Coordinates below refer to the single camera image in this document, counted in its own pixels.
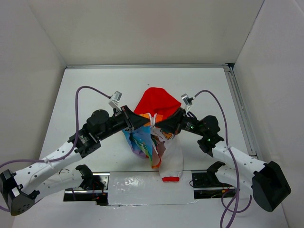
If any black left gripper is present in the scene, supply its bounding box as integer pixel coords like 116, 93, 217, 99
97, 105, 150, 141

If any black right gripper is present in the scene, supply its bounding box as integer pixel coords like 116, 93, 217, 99
155, 107, 206, 136

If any rainbow red kids jacket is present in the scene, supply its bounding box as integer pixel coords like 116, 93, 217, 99
123, 87, 183, 182

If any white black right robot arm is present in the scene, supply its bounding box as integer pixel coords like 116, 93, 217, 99
155, 108, 291, 212

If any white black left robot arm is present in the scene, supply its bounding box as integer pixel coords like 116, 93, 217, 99
0, 106, 149, 216

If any white foil tape sheet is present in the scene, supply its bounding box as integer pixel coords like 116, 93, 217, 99
107, 171, 196, 206

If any metal base mounting plate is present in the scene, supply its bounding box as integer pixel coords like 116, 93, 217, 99
63, 171, 234, 207

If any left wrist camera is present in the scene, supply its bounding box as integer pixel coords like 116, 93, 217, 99
109, 91, 122, 110

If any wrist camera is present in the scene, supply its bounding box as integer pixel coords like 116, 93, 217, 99
109, 91, 122, 110
181, 94, 195, 113

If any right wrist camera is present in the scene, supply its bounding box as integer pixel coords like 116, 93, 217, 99
181, 94, 195, 113

